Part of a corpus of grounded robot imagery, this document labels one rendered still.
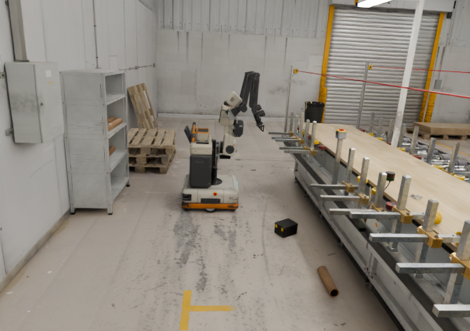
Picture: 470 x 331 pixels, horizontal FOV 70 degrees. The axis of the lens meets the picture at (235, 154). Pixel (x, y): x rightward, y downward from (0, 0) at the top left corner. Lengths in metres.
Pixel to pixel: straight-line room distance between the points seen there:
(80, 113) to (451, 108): 10.85
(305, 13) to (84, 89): 7.66
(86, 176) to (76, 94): 0.88
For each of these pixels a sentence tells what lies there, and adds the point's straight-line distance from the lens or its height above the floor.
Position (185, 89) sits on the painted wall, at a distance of 9.97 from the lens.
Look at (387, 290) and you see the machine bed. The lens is 2.92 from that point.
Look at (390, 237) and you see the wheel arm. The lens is 1.86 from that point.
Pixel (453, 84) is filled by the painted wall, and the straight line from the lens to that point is 12.34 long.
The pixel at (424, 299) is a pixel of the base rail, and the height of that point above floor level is 0.66.
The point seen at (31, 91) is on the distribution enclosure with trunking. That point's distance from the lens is 2.96.
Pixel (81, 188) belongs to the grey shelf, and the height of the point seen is 0.31.
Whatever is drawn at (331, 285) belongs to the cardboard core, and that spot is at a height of 0.08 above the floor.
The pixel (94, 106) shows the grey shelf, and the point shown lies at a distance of 3.76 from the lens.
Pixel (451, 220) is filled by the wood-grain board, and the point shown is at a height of 0.90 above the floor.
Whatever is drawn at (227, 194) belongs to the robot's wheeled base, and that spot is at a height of 0.23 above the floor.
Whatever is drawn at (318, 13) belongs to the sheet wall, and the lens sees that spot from 10.43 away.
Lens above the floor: 1.76
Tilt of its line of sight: 16 degrees down
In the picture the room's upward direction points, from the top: 3 degrees clockwise
